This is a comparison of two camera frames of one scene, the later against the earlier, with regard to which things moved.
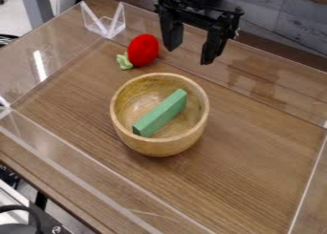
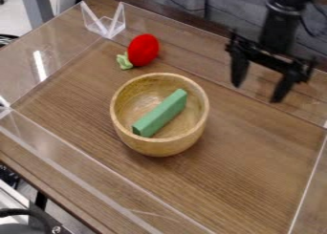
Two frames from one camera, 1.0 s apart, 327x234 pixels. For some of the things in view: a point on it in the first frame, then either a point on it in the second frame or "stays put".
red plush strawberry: (144, 50) stays put
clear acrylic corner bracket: (106, 27) stays put
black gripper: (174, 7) → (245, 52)
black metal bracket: (51, 225) stays put
